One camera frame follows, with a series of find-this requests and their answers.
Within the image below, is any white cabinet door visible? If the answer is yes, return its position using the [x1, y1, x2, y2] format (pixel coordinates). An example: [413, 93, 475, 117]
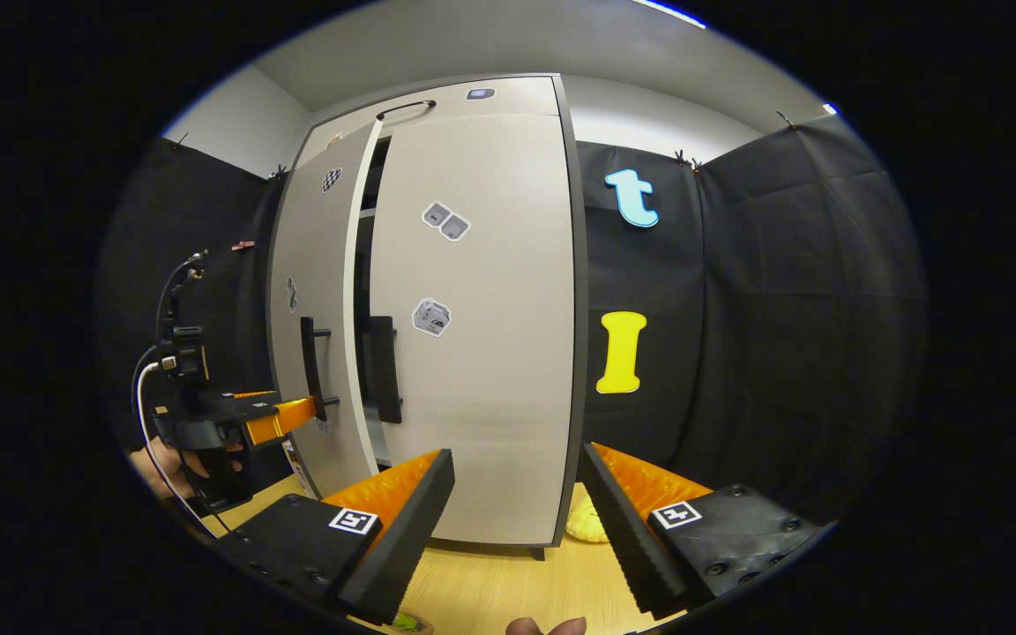
[268, 119, 385, 499]
[367, 113, 575, 546]

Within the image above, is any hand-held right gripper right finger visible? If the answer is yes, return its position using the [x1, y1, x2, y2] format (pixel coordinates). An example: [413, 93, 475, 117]
[580, 441, 826, 618]

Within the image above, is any yellow round sponge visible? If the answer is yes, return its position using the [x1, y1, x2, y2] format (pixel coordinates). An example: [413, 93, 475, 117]
[565, 507, 610, 544]

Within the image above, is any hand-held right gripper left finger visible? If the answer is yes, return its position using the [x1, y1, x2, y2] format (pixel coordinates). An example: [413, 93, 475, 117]
[213, 448, 456, 625]

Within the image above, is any black drawer handle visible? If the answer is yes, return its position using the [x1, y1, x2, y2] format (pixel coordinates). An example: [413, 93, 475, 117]
[376, 100, 437, 122]

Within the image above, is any white and grey cabinet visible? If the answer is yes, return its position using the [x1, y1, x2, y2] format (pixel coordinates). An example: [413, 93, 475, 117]
[265, 73, 593, 561]

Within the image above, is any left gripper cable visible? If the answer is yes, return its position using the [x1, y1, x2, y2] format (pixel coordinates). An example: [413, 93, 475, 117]
[131, 251, 209, 534]

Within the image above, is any black backdrop cloth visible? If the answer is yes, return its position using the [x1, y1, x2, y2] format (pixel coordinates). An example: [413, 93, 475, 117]
[98, 115, 930, 530]

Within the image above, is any beige cabinet drawer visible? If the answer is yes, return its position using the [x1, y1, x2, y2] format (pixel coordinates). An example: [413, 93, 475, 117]
[296, 75, 562, 168]

